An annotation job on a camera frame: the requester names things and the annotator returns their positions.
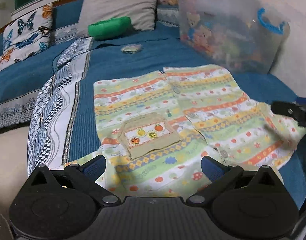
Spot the clear plastic storage bin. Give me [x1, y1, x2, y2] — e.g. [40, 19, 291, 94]
[178, 0, 290, 74]

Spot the large butterfly print pillow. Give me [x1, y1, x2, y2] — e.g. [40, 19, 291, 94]
[0, 3, 53, 71]

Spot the blue bed cover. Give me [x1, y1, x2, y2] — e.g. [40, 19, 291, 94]
[0, 0, 306, 208]

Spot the blue bin handle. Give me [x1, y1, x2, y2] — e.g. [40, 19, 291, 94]
[257, 8, 286, 35]

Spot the grey pillow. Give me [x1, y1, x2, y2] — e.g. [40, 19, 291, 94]
[76, 0, 157, 37]

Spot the small clear plastic packet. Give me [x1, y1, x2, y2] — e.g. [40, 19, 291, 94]
[121, 44, 143, 54]

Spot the green round cushion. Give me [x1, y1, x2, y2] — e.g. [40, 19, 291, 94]
[87, 16, 132, 40]

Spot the colourful patterned baby garment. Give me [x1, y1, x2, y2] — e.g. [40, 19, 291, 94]
[50, 63, 306, 197]

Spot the white patterned bed sheet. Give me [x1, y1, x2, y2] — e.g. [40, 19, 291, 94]
[27, 37, 93, 173]

